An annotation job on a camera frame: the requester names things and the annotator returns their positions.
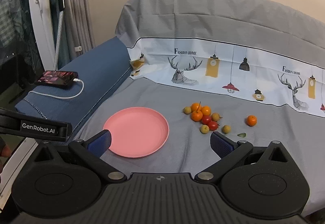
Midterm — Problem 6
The blue sofa armrest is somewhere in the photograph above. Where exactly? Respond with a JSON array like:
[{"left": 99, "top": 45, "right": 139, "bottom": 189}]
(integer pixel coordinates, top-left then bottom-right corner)
[{"left": 15, "top": 37, "right": 131, "bottom": 136}]

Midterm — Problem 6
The yellow longan front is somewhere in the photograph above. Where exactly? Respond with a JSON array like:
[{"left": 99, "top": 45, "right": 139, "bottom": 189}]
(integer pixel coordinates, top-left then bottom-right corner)
[{"left": 200, "top": 125, "right": 210, "bottom": 134}]

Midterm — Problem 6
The grey curtain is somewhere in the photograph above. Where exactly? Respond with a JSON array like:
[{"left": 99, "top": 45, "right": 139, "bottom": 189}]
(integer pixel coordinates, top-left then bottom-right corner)
[{"left": 50, "top": 0, "right": 95, "bottom": 69}]

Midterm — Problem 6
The yellow longan with stem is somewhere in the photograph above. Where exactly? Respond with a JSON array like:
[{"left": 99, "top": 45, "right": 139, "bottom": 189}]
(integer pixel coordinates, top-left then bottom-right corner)
[{"left": 211, "top": 112, "right": 223, "bottom": 122}]

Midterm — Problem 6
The white round frame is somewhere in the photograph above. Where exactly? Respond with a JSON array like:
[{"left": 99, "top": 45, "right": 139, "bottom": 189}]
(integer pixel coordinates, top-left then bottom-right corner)
[{"left": 29, "top": 0, "right": 55, "bottom": 70}]

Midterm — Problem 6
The orange mandarin with stem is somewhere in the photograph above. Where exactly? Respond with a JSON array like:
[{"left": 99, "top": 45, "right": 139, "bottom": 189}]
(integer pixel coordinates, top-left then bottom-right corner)
[{"left": 191, "top": 111, "right": 203, "bottom": 122}]

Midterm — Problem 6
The pink round plate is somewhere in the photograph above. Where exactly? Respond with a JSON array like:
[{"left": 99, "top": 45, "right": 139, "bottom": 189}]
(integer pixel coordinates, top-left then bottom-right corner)
[{"left": 103, "top": 107, "right": 170, "bottom": 159}]

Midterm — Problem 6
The black smartphone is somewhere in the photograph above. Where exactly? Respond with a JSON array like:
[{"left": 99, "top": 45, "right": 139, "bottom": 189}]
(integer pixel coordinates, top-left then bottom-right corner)
[{"left": 35, "top": 71, "right": 78, "bottom": 89}]

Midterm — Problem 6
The large orange mandarin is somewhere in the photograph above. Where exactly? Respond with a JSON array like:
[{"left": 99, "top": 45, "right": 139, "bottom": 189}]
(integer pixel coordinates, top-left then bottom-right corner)
[{"left": 246, "top": 115, "right": 257, "bottom": 127}]

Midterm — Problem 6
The small green leaf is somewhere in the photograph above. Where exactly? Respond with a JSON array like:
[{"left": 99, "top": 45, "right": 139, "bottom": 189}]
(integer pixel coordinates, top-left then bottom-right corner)
[{"left": 237, "top": 133, "right": 247, "bottom": 138}]

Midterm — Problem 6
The white charging cable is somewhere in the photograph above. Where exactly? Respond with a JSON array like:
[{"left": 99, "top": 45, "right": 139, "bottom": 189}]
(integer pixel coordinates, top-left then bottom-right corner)
[{"left": 27, "top": 78, "right": 85, "bottom": 100}]

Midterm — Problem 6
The grey printed sofa cover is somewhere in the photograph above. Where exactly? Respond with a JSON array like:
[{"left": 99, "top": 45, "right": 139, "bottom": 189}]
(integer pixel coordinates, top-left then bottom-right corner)
[{"left": 75, "top": 0, "right": 324, "bottom": 214}]

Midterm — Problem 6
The red cherry tomato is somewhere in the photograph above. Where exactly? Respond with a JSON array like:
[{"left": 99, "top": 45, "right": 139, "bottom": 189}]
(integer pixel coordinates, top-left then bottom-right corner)
[
  {"left": 201, "top": 115, "right": 211, "bottom": 125},
  {"left": 207, "top": 121, "right": 219, "bottom": 131}
]

